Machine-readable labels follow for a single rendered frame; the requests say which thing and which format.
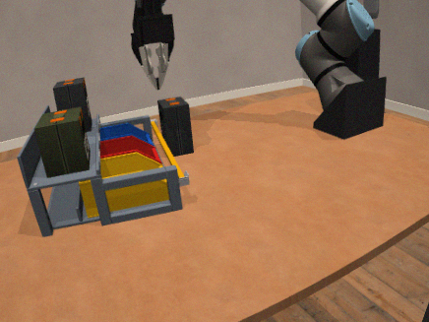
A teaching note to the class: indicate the yellow open bin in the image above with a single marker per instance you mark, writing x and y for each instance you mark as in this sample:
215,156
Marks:
127,197

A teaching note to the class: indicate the red bin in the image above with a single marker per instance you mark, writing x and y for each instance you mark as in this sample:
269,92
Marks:
127,145

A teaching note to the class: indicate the blue open bin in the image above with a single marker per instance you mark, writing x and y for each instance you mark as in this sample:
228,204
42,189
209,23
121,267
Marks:
123,129

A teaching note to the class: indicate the yellow bar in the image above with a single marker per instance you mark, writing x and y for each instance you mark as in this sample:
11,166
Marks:
166,150

